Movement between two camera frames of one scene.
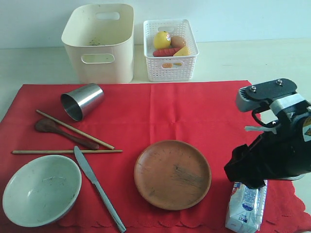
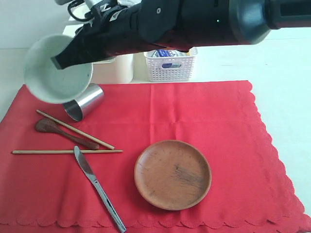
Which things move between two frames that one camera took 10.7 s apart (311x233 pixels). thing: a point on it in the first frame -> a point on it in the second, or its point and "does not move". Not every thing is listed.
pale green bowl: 41,191 -> 47,81
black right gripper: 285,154 -> 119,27
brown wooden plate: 172,174 does not move
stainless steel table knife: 87,171 does not move
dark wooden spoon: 51,125 does not move
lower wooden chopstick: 62,152 does not move
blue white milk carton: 246,208 -> 170,61
